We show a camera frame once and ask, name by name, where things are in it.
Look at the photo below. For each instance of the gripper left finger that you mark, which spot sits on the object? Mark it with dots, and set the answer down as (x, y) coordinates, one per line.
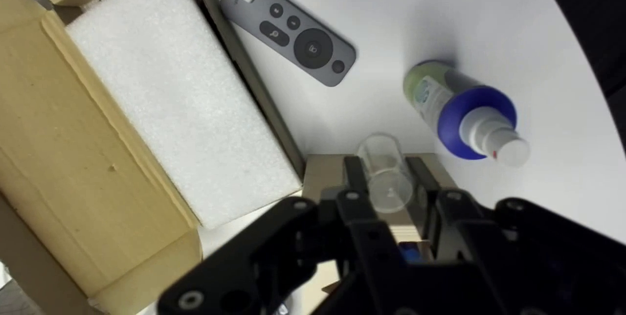
(254, 256)

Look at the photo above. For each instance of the white foam block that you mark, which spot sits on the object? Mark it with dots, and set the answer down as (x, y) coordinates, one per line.
(171, 90)

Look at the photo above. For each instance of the large cardboard box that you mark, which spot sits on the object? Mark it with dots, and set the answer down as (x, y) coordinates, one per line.
(63, 168)

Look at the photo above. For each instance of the clear plastic cap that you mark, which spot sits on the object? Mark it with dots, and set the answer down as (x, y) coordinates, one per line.
(386, 173)

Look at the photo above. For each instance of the grey remote control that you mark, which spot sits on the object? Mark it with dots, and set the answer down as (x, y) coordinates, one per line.
(298, 41)

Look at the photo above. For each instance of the blue spray bottle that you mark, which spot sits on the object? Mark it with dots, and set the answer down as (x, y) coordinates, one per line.
(464, 109)

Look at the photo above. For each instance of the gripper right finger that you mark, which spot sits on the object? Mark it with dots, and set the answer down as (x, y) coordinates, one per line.
(538, 246)

